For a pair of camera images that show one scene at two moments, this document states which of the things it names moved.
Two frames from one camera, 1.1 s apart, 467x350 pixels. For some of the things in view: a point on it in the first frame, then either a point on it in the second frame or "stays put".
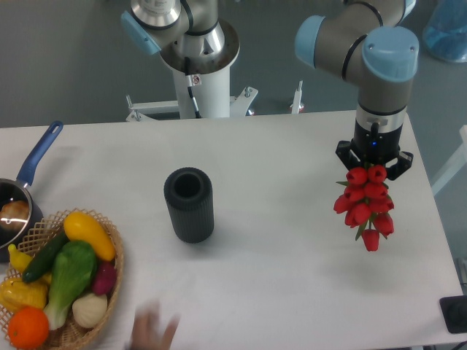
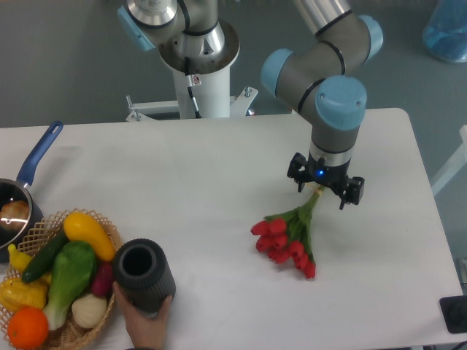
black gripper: x=374 y=147 -> x=333 y=176
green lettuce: x=73 y=272 stays put
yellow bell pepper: x=15 y=293 stays put
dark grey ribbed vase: x=188 y=192 -> x=141 y=269
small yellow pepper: x=19 y=261 stays put
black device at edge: x=454 y=309 stays put
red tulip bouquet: x=366 y=205 -> x=286 y=236
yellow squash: x=80 y=227 stays put
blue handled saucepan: x=20 y=212 stays put
